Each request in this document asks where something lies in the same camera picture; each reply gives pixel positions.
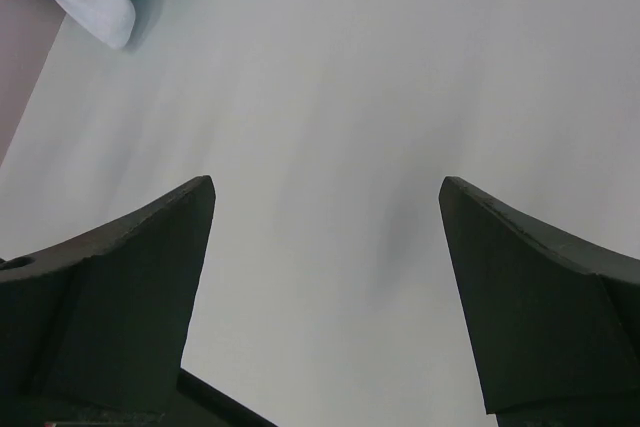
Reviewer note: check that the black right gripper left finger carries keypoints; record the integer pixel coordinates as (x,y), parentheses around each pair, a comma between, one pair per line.
(97,324)

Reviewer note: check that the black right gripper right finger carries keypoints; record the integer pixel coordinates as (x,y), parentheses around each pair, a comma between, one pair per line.
(553,319)

